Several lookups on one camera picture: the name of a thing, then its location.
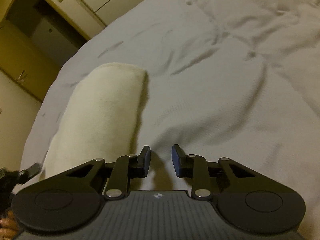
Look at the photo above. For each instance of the cream knit sweater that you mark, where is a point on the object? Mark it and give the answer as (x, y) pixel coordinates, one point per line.
(95, 119)

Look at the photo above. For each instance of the wooden door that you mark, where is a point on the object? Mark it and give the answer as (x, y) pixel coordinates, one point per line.
(22, 61)

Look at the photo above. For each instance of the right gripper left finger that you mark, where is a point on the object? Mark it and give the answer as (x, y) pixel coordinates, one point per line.
(125, 169)

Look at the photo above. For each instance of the grey duvet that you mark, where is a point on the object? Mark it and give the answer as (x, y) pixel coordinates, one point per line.
(235, 78)

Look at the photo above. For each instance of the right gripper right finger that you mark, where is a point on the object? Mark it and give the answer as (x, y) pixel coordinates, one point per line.
(193, 167)

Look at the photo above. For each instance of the person left hand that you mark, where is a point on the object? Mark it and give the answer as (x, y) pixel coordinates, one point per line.
(9, 227)

